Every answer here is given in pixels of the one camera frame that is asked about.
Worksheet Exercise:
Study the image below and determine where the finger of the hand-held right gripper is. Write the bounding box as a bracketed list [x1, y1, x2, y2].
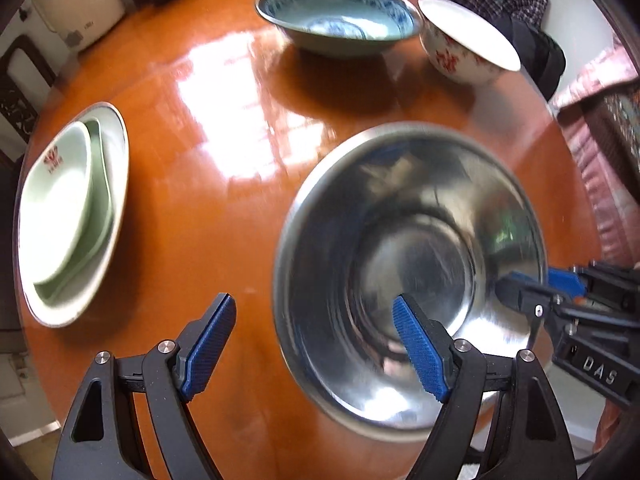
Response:
[495, 272, 628, 341]
[547, 261, 640, 311]

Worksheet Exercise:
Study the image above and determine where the black backpack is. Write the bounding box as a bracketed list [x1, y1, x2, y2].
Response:
[492, 10, 568, 101]

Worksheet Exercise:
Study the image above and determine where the dark wooden chair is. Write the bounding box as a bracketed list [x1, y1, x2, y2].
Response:
[0, 35, 56, 161]

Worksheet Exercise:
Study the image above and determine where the dark patterned cloth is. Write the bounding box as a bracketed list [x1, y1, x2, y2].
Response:
[585, 92, 640, 171]

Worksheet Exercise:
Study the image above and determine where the small white dish red logo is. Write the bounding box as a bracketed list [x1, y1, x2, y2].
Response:
[20, 121, 94, 285]

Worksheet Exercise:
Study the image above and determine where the white oval plate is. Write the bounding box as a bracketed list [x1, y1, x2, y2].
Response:
[12, 101, 130, 328]

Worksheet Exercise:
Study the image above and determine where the pink quilted garment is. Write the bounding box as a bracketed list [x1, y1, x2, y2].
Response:
[550, 47, 640, 261]

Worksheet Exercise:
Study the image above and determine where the stainless steel bowl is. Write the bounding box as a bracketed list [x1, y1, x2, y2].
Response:
[272, 121, 548, 431]

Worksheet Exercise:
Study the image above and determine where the green square plate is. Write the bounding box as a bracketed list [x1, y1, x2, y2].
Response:
[32, 117, 116, 306]

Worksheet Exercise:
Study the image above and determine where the white bowl red floral print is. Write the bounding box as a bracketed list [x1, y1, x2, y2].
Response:
[417, 0, 522, 86]

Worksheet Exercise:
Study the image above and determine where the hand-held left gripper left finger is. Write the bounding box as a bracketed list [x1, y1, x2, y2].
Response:
[50, 292, 237, 480]

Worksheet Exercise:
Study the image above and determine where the blue patterned ceramic bowl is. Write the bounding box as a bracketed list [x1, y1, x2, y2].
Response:
[255, 0, 423, 58]

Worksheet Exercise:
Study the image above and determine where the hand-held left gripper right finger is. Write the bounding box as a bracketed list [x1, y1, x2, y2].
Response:
[391, 294, 581, 480]

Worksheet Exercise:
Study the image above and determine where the white cylindrical kitchen appliance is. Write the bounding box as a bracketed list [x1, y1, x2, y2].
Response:
[30, 0, 126, 53]

